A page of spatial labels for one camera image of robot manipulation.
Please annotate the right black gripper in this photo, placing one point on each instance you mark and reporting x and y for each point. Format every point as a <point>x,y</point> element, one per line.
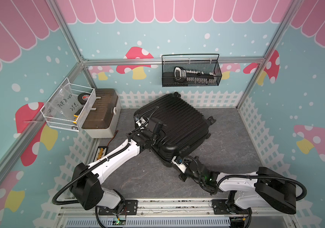
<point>181,176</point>

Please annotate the black hard-shell suitcase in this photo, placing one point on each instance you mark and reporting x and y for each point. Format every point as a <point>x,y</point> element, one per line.
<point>184,127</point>

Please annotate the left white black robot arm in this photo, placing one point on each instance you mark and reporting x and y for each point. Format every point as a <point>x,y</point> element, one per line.
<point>86,187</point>

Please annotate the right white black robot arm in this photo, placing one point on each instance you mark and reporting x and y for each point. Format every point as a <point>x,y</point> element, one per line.
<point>263,188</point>

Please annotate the black connector board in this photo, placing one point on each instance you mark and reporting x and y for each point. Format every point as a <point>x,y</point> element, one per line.
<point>101,151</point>

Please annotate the beige box brown lid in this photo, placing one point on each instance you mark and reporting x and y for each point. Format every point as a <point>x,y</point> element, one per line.
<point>102,120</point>

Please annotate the socket wrench set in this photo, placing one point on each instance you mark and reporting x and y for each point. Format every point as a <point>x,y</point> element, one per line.
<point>182,75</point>

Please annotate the black tape roll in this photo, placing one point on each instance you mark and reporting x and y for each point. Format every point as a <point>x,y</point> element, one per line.
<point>83,98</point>

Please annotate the small green circuit board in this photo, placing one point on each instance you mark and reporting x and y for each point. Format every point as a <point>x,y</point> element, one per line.
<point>118,222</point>

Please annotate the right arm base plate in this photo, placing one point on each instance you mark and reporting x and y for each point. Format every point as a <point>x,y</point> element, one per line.
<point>228,207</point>

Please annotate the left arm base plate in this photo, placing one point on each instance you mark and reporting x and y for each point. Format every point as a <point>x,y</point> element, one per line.
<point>125,207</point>

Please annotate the black wire mesh basket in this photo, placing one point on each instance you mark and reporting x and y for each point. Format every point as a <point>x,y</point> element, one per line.
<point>207,63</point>

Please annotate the clear plastic wall bin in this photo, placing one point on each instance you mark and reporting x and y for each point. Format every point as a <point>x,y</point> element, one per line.
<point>60,108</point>

